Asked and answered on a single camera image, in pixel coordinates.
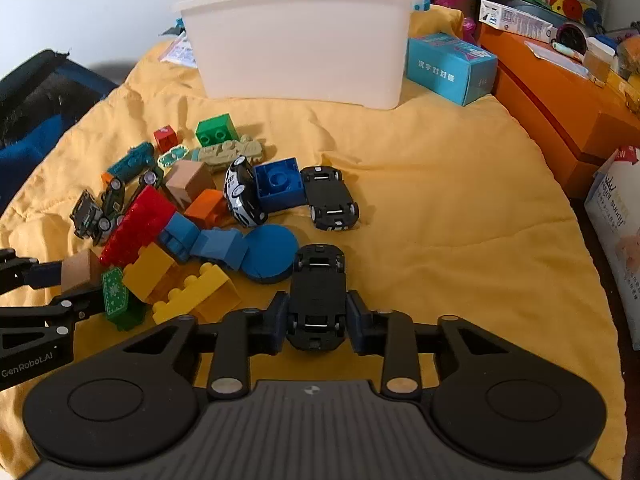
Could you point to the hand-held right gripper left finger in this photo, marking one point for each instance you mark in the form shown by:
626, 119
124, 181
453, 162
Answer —
277, 325

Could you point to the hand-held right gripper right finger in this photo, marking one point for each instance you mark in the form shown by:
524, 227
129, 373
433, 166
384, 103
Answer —
357, 325

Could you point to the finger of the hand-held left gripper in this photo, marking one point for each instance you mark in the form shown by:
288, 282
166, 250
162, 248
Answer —
60, 312
45, 274

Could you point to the brown block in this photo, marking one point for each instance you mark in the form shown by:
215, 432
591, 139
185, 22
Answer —
190, 180
82, 271

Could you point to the yellow brick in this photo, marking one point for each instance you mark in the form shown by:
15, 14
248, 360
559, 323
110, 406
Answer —
150, 272
200, 295

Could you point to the light blue block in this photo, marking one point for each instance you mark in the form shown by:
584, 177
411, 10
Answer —
217, 250

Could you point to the dark green toy vehicle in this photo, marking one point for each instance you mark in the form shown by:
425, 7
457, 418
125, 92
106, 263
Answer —
145, 182
114, 202
89, 215

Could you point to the green brick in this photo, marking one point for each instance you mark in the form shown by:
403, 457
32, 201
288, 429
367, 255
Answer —
216, 130

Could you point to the white plastic bin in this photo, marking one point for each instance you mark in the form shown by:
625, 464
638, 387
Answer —
300, 40

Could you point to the green printed block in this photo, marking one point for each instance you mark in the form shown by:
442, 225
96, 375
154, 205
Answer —
116, 292

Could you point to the blue disc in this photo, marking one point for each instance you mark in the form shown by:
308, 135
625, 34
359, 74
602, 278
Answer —
270, 255

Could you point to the red translucent brick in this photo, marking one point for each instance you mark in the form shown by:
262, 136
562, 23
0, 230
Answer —
137, 225

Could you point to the small blue brick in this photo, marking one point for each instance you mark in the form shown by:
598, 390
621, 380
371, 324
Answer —
177, 235

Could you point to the orange block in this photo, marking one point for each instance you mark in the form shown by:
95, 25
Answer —
207, 207

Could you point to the white and black toy car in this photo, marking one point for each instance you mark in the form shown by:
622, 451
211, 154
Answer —
242, 192

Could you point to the blue square brick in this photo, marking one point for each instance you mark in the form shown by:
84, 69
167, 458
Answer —
280, 185

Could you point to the teal toy train car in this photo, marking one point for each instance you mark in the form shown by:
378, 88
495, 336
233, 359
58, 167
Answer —
131, 161

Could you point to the yellow blanket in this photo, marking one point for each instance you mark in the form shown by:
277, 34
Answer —
425, 185

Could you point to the dark blue mesh bag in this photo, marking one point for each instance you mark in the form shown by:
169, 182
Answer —
40, 115

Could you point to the green and white toy car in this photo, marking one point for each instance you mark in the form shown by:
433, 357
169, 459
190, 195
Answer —
172, 156

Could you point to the tan toy tank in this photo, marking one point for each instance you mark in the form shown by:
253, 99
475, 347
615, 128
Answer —
227, 152

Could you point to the small red brick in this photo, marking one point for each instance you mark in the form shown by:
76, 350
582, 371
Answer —
165, 139

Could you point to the white printed packet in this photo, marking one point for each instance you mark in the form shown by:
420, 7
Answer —
180, 52

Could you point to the teal cardboard box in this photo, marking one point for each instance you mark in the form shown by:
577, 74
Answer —
445, 67

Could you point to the white printed package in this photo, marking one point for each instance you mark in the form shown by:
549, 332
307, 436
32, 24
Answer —
615, 220

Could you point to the orange box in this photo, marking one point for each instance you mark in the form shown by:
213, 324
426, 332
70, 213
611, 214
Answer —
555, 105

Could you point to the white and blue carton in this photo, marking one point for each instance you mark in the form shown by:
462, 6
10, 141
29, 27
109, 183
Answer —
515, 20

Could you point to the black hair dryer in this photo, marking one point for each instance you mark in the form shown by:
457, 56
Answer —
570, 37

